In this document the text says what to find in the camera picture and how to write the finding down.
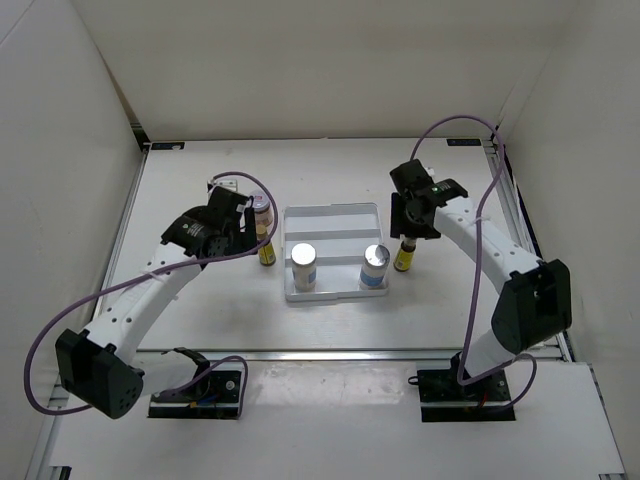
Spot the yellow bottle brown cap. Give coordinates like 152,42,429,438
393,237,417,272

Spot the white can blue label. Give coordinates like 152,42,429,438
359,244,390,289

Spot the white can beige label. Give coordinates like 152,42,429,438
291,243,317,291

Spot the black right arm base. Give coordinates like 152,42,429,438
408,369,516,423

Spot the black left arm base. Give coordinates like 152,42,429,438
147,347,249,420

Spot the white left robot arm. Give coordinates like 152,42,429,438
55,186,258,419

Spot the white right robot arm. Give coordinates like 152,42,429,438
390,159,572,400

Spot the pink spice jar white lid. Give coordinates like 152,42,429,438
250,189,274,228

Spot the yellow bottle tan cap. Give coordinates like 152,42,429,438
256,224,276,266

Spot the white stepped organizer tray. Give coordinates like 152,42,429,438
282,203,388,302

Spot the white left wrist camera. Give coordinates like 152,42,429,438
207,177,238,193

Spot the aluminium front rail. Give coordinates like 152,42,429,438
89,348,461,363

